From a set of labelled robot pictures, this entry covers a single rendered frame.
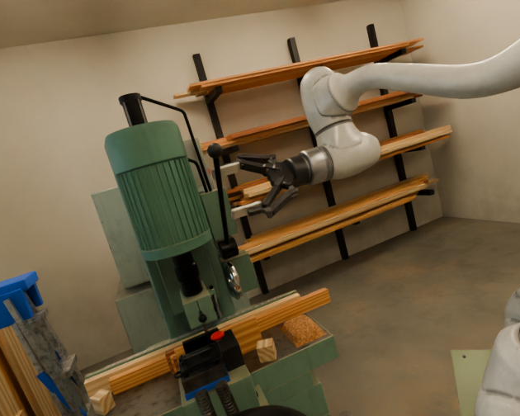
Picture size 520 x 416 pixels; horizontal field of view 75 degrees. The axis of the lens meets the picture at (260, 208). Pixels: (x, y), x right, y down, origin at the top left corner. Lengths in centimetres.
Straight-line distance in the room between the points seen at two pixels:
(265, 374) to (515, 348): 49
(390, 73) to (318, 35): 325
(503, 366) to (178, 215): 66
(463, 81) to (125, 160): 69
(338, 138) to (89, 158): 265
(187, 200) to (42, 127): 262
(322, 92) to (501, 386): 67
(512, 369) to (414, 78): 53
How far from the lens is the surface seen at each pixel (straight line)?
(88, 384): 103
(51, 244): 333
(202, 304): 89
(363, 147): 88
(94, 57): 343
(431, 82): 77
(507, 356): 69
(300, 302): 101
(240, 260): 109
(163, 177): 80
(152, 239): 82
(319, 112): 88
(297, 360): 89
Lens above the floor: 137
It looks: 9 degrees down
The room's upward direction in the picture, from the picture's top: 16 degrees counter-clockwise
